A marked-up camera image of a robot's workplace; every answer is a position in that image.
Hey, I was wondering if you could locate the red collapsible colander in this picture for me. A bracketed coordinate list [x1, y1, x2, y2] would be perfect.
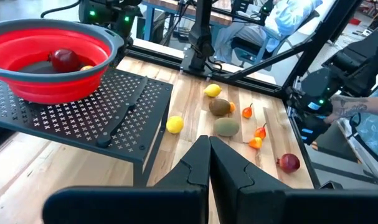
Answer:
[0, 18, 126, 105]

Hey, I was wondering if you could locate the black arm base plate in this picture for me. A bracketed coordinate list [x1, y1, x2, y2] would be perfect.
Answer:
[179, 55, 215, 79]

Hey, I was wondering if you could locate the black perforated metal stand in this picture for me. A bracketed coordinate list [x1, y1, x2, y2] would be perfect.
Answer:
[0, 67, 174, 187]

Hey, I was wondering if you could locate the dark red pomegranate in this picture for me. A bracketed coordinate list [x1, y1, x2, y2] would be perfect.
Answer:
[276, 152, 301, 174]
[47, 48, 82, 74]

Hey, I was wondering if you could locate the yellow lemon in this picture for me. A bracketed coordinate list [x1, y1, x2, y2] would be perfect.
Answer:
[203, 83, 223, 98]
[166, 115, 185, 135]

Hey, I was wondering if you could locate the person's hand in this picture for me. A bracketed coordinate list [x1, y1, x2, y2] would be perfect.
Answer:
[323, 107, 344, 125]

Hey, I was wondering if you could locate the person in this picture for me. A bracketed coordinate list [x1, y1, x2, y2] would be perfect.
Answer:
[350, 82, 378, 166]
[213, 0, 323, 63]

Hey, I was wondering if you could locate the blue chair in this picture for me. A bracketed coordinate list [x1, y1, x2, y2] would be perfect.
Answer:
[230, 36, 272, 67]

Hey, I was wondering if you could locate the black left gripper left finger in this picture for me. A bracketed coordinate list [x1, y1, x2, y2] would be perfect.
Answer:
[42, 134, 212, 224]

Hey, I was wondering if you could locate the person's forearm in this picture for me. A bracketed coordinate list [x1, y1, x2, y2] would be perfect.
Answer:
[330, 95, 378, 119]

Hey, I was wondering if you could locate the black handled kitchen knife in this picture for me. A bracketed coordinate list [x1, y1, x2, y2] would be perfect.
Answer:
[96, 76, 149, 149]

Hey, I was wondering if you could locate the brown kiwi fruit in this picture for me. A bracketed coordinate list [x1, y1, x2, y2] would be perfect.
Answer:
[208, 98, 232, 117]

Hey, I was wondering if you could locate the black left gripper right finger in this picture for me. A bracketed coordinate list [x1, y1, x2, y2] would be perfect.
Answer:
[209, 136, 378, 224]

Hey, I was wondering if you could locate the green kiwi fruit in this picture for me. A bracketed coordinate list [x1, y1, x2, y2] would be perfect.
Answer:
[213, 116, 240, 138]

